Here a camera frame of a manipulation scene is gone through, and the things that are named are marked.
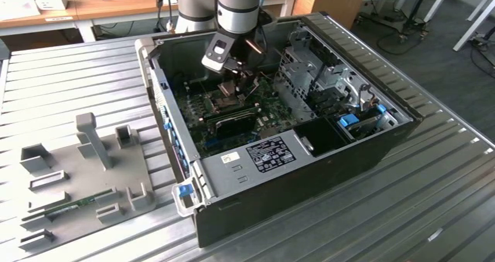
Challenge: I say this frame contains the silver green CPU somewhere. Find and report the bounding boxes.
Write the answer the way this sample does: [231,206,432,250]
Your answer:
[218,81,239,97]

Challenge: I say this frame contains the CPU socket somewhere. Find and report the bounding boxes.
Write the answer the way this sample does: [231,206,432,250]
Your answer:
[207,86,251,115]

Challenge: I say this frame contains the wooden cabinet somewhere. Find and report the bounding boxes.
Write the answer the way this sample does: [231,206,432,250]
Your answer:
[293,0,372,31]

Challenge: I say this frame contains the silver socket cover frame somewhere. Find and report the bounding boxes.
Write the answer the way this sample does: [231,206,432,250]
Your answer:
[238,75,263,101]

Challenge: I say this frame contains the RAM slot white latches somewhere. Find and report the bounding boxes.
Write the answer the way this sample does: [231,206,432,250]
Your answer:
[202,109,261,123]
[201,104,259,119]

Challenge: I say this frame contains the black grey PC case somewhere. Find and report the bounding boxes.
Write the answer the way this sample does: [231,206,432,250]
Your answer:
[134,12,446,248]

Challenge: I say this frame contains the green RAM stick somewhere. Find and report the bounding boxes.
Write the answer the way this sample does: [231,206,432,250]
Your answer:
[45,189,115,217]

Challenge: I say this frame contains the wooden top desk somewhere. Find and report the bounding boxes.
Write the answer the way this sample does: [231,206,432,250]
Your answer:
[71,0,301,28]
[0,0,97,44]

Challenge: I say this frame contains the black graphics card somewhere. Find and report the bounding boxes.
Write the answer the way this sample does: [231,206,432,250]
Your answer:
[207,112,259,140]

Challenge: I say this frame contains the white paper sheets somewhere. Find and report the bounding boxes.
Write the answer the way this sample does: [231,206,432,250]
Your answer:
[0,0,43,21]

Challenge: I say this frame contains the black floor cable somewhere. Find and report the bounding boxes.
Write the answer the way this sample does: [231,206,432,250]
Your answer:
[377,27,424,56]
[469,40,495,80]

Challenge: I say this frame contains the white tape strip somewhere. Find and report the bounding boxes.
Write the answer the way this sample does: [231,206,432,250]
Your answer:
[426,226,445,243]

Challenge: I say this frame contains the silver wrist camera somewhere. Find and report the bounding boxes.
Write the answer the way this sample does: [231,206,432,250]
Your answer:
[201,31,238,72]

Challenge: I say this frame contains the RAM slot black latches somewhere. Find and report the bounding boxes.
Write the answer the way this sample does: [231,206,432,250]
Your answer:
[202,107,261,121]
[203,111,261,125]

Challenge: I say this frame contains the grey parts rack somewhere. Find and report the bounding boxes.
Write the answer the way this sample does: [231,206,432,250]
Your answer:
[18,112,159,253]

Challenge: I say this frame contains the black wheeled stand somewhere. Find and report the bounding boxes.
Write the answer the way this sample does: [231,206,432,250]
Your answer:
[354,0,434,45]

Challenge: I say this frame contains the multicolour wire bundle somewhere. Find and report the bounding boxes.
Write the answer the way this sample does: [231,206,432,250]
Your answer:
[358,83,384,112]

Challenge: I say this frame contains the hard disk in blue carrier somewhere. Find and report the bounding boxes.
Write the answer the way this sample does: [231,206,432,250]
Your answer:
[337,114,388,143]

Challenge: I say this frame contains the green motherboard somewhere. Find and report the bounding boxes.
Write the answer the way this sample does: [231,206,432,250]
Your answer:
[173,70,310,158]

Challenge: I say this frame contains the silver perforated drive cage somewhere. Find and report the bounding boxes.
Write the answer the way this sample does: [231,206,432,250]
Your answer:
[274,23,376,121]

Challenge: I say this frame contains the blue disk bay rail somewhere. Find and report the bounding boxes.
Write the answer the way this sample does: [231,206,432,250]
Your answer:
[376,104,400,128]

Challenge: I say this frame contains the hanging cable white plug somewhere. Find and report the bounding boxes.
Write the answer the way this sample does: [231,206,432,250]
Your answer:
[165,0,177,33]

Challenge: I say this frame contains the grey power supply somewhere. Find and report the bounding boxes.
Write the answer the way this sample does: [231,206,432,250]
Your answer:
[198,129,316,198]

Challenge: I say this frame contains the blue case release latch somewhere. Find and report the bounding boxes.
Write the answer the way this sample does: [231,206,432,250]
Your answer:
[177,183,194,199]

